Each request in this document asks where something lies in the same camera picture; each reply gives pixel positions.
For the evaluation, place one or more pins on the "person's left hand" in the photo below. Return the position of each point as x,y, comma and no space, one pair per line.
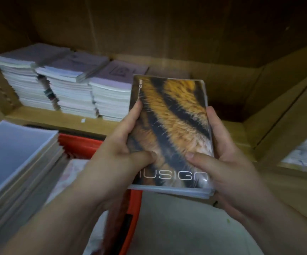
110,167

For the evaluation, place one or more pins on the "person's right hand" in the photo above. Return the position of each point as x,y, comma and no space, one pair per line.
230,169

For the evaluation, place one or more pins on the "person's right thumb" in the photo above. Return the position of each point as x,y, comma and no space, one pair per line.
200,160

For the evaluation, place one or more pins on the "person's left thumb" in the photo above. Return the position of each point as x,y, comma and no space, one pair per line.
140,158

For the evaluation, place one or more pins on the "tiger fur print notebook pack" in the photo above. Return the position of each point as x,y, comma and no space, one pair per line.
170,130

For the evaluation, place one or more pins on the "person's left forearm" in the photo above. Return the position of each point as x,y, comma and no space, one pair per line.
55,223

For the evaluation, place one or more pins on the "person's right forearm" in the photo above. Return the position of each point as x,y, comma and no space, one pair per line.
281,225

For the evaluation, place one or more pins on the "red plastic crate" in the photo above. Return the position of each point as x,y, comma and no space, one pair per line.
110,183

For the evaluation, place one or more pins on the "person's white shirt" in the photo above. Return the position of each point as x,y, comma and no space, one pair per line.
174,223

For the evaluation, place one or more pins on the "stack of pale purple notebooks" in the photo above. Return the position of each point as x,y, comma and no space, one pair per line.
113,92
73,84
28,76

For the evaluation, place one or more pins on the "wooden shelf unit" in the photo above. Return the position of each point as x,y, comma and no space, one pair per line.
249,76

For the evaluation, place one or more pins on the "stack of white papers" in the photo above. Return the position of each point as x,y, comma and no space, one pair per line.
306,154

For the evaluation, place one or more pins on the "stack of blue-grey notebooks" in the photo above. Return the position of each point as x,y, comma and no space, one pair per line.
15,169

